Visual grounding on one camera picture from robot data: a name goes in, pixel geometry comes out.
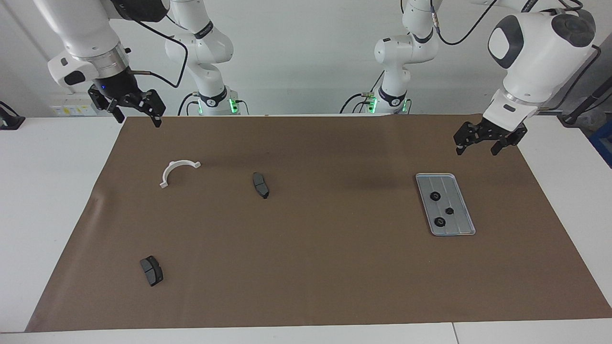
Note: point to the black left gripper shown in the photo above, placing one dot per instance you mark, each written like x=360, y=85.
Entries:
x=502, y=131

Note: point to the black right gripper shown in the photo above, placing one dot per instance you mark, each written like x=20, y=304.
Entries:
x=117, y=86

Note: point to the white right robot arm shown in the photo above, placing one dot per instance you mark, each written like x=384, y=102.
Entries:
x=86, y=28

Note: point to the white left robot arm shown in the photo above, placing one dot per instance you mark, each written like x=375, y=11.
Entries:
x=540, y=52

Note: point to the silver metal tray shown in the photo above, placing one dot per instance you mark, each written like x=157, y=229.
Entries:
x=461, y=224

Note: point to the black stand pole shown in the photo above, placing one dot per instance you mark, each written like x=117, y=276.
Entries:
x=581, y=112

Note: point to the blue crate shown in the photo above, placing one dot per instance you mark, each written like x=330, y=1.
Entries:
x=603, y=143

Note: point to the dark grey brake pad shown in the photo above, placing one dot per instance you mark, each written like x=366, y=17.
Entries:
x=152, y=271
x=260, y=185

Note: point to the brown table mat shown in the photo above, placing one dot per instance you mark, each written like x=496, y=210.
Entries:
x=334, y=267

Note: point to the white wall socket strip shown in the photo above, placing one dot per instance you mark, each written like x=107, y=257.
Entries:
x=76, y=105

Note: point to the white curved plastic bracket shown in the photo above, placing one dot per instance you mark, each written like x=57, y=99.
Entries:
x=168, y=171

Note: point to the black clamp mount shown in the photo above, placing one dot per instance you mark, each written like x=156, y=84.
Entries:
x=9, y=122

